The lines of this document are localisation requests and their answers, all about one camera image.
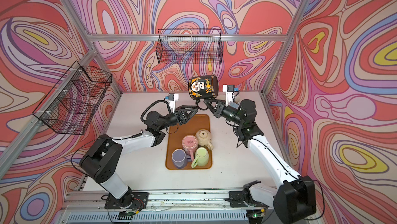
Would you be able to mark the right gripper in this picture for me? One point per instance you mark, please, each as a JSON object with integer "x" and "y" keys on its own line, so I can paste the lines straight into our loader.
{"x": 219, "y": 106}

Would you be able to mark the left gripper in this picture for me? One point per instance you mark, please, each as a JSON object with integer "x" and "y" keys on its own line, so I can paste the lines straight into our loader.
{"x": 177, "y": 117}

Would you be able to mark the black patterned mug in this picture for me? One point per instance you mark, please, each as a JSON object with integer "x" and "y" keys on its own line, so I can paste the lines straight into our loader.
{"x": 203, "y": 87}

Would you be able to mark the brown wooden tray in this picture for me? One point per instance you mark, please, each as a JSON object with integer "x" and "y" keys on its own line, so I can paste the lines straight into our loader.
{"x": 176, "y": 135}

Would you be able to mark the beige speckled mug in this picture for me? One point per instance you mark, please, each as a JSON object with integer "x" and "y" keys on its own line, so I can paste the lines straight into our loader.
{"x": 204, "y": 139}

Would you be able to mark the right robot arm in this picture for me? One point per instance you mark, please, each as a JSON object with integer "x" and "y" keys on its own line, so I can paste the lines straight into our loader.
{"x": 293, "y": 197}

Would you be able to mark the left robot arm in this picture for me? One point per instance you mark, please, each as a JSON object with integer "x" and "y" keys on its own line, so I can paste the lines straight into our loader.
{"x": 101, "y": 160}

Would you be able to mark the pink mug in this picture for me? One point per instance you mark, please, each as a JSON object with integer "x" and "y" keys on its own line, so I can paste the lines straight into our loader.
{"x": 190, "y": 145}

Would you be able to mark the purple mug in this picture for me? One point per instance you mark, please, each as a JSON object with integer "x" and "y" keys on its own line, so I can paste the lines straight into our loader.
{"x": 179, "y": 158}

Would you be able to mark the light green mug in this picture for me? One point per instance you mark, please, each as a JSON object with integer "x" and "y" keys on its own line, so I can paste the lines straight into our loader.
{"x": 201, "y": 158}

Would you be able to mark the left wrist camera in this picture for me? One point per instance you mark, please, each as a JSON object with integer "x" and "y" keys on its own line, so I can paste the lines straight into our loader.
{"x": 172, "y": 98}

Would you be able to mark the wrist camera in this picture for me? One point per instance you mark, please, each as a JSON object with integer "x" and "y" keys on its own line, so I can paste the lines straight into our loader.
{"x": 172, "y": 98}
{"x": 230, "y": 93}

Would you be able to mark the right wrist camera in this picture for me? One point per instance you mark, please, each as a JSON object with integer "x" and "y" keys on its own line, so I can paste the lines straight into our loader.
{"x": 230, "y": 93}

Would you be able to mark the black wire basket back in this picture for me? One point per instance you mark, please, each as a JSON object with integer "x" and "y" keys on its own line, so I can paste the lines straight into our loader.
{"x": 189, "y": 46}

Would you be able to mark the black wire basket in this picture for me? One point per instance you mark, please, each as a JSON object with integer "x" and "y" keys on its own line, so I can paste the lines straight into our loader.
{"x": 76, "y": 101}
{"x": 189, "y": 46}

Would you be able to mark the aluminium mounting rail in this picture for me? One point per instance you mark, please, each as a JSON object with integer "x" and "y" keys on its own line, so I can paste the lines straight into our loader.
{"x": 162, "y": 200}

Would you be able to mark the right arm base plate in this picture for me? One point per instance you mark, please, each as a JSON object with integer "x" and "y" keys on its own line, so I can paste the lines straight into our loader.
{"x": 241, "y": 199}

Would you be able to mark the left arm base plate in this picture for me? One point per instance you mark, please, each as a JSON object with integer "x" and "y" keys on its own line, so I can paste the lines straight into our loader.
{"x": 134, "y": 201}

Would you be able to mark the black wire basket left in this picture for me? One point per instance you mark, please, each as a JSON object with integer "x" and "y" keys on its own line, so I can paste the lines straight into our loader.
{"x": 76, "y": 101}

